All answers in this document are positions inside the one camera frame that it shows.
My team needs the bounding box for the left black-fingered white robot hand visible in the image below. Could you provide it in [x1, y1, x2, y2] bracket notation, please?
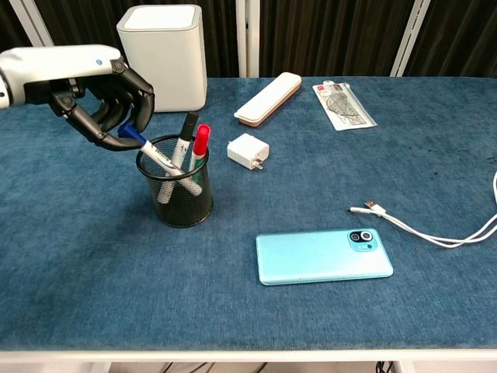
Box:
[0, 44, 155, 152]

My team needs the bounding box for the blue capped marker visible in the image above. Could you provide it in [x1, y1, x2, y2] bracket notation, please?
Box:
[117, 123, 203, 197]

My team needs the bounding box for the black capped marker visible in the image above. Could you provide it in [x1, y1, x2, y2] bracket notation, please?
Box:
[157, 111, 200, 204]

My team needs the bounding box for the red capped marker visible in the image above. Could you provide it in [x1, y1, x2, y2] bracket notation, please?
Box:
[188, 124, 212, 183]

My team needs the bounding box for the black mesh pen holder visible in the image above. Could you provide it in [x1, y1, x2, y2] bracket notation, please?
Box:
[135, 134, 214, 228]

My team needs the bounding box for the black pleated curtain panel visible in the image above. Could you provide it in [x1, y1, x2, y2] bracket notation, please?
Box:
[406, 0, 497, 79]
[259, 0, 409, 78]
[0, 0, 36, 51]
[37, 0, 238, 78]

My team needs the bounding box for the white square bin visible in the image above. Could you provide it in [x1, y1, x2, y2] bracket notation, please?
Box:
[116, 4, 207, 113]

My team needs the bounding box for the blue table cloth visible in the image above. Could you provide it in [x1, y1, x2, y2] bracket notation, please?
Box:
[0, 76, 497, 353]

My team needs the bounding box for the white charger plug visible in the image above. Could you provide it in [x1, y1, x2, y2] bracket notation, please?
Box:
[227, 133, 270, 171]

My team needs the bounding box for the cream pencil case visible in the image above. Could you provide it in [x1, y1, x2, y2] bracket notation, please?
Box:
[233, 71, 303, 127]

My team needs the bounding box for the packaged ruler set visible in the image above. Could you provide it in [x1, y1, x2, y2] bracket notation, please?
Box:
[312, 80, 378, 131]

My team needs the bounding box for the turquoise smartphone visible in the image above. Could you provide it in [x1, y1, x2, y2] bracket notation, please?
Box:
[255, 228, 394, 287]

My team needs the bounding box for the white partition post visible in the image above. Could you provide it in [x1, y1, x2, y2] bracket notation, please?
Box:
[19, 0, 54, 48]
[235, 0, 261, 78]
[389, 0, 433, 78]

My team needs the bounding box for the white USB cable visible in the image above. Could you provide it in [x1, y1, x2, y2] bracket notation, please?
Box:
[349, 169, 497, 250]

